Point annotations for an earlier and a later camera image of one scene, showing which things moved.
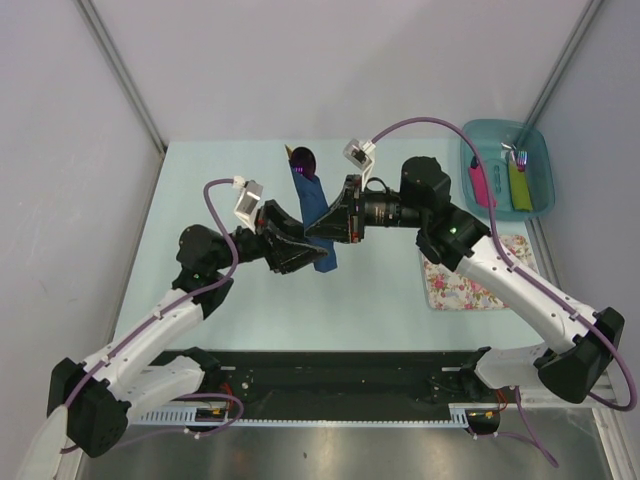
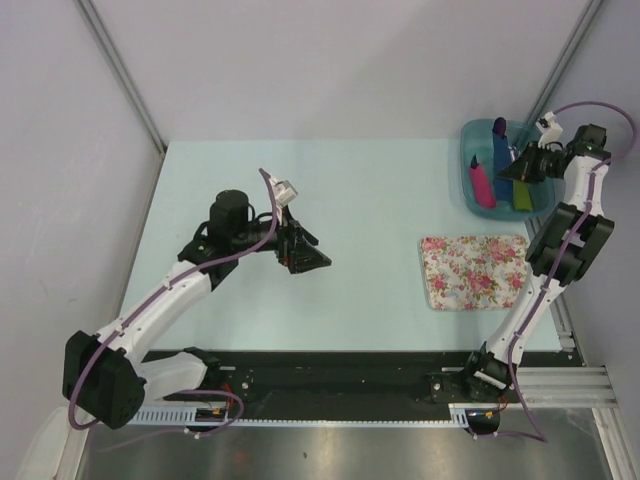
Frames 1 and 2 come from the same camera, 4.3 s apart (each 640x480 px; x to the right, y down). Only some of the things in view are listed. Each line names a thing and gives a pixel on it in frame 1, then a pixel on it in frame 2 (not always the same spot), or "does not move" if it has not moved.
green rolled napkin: (520, 185) does not move
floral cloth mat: (450, 290) does not move
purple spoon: (303, 160) -> (500, 125)
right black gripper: (342, 222) -> (523, 166)
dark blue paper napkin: (313, 205) -> (501, 158)
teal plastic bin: (520, 168) does not move
